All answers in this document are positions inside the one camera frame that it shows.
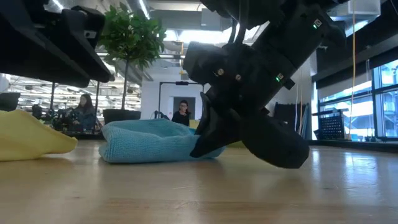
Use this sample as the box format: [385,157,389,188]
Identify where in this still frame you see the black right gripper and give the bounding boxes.
[189,43,312,169]

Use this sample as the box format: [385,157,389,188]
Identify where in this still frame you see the blue microfiber towel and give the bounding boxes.
[98,119,226,164]

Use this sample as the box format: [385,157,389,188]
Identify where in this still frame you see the yellow microfiber towel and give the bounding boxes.
[0,108,78,162]

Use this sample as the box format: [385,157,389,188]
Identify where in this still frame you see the person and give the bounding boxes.
[170,99,192,127]
[72,93,98,131]

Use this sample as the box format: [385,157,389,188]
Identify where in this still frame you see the dark leaning panels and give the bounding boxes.
[273,102,312,141]

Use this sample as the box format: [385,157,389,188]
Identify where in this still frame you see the black perforated cart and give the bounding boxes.
[312,108,349,141]

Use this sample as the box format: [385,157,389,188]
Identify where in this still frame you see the green plant in black pot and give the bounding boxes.
[98,2,167,125]

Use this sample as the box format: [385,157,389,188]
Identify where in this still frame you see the black robot arms on desk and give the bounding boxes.
[30,104,75,131]

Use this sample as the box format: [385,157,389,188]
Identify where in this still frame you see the black portal frame stand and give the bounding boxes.
[158,80,206,121]

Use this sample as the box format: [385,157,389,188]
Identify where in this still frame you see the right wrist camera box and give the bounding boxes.
[183,41,233,85]

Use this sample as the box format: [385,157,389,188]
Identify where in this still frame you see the yellow hanging cable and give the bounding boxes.
[349,0,357,141]

